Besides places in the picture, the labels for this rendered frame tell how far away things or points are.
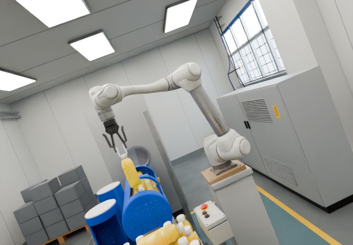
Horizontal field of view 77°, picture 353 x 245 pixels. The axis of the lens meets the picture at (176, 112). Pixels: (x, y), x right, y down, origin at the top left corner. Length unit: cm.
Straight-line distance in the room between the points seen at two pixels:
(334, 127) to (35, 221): 506
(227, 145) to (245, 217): 57
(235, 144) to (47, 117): 615
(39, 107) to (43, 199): 293
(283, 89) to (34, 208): 472
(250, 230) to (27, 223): 439
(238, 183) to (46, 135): 610
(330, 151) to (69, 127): 606
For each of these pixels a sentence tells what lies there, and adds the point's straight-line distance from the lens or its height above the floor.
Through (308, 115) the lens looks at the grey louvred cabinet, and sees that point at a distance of 260.
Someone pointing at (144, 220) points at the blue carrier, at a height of 109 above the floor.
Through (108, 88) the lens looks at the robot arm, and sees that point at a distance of 118.
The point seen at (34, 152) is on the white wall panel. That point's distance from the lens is 734.
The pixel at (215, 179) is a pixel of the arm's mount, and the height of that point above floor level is 102.
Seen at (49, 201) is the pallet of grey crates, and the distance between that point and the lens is 513.
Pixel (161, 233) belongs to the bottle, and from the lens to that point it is 103.
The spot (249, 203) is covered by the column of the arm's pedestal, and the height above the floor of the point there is 76.
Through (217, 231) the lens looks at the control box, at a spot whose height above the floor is 105.
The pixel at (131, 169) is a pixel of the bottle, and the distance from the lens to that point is 138.
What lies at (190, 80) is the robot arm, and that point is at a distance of 144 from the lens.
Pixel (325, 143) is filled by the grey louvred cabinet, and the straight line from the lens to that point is 273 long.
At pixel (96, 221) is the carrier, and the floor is 99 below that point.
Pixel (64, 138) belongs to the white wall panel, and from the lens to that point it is 697.
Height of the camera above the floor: 163
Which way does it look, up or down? 2 degrees down
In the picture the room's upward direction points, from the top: 22 degrees counter-clockwise
